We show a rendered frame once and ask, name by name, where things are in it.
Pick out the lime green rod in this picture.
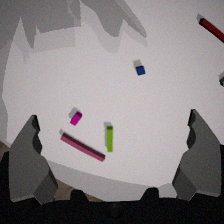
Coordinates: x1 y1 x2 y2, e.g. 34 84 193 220
107 126 113 152

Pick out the magenta rod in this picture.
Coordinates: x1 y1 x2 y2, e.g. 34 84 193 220
70 111 83 126

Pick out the small blue cube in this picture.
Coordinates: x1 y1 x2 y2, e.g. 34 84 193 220
136 65 146 76

